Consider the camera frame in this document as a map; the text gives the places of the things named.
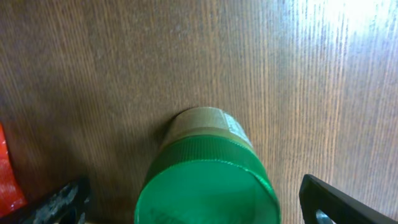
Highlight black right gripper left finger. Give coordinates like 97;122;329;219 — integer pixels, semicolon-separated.
1;177;90;224

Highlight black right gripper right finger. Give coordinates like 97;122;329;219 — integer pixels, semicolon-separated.
299;174;397;224

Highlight red spaghetti packet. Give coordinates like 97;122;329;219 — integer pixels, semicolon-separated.
0;126;27;217

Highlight green lidded jar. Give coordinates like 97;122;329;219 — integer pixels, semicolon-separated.
134;107;282;223

